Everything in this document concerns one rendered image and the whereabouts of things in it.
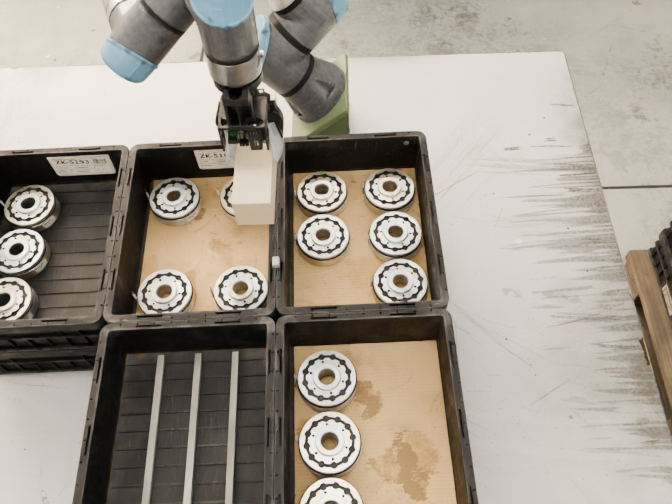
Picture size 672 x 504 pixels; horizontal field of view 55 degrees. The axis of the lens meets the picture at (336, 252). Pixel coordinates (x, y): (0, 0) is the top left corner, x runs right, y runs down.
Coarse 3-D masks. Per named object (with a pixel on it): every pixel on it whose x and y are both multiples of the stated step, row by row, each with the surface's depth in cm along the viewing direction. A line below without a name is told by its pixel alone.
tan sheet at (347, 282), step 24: (408, 168) 140; (360, 192) 137; (336, 216) 134; (360, 216) 133; (360, 240) 130; (312, 264) 128; (336, 264) 128; (360, 264) 128; (312, 288) 125; (336, 288) 125; (360, 288) 125
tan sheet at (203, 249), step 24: (216, 192) 138; (216, 216) 134; (168, 240) 132; (192, 240) 132; (216, 240) 131; (240, 240) 131; (264, 240) 131; (144, 264) 129; (168, 264) 129; (192, 264) 129; (216, 264) 129; (240, 264) 128; (264, 264) 128
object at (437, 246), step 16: (432, 192) 124; (432, 208) 122; (432, 224) 120; (432, 240) 119; (352, 304) 112; (368, 304) 112; (384, 304) 112; (400, 304) 112; (416, 304) 112; (432, 304) 112
